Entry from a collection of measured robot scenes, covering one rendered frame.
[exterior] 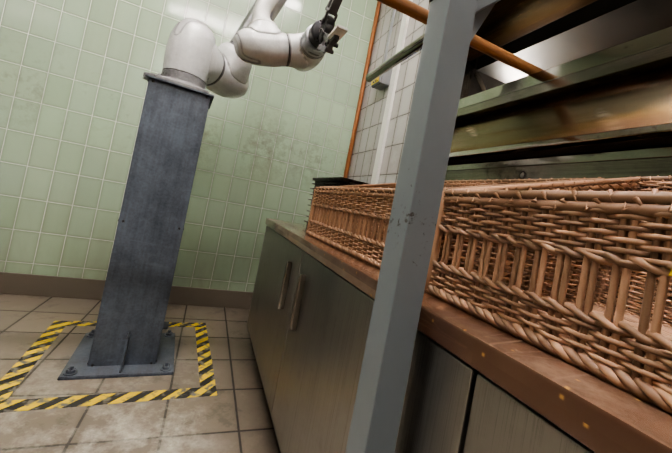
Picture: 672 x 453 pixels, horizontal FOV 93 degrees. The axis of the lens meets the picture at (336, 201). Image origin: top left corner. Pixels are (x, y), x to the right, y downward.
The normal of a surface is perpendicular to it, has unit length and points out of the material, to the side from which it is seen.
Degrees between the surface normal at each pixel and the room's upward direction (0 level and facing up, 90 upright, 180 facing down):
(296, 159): 90
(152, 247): 90
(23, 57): 90
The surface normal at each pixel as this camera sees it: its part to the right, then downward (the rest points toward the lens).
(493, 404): -0.91, -0.18
